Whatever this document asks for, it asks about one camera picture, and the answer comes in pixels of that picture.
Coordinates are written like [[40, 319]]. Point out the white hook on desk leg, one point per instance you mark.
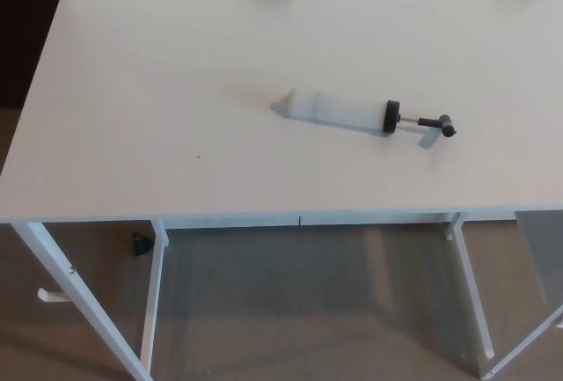
[[49, 295]]

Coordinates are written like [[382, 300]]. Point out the small black floor object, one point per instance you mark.
[[142, 243]]

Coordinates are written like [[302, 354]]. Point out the dark brown wooden panel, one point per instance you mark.
[[24, 29]]

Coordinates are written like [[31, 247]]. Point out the white metal desk leg frame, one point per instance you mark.
[[473, 275], [70, 271]]

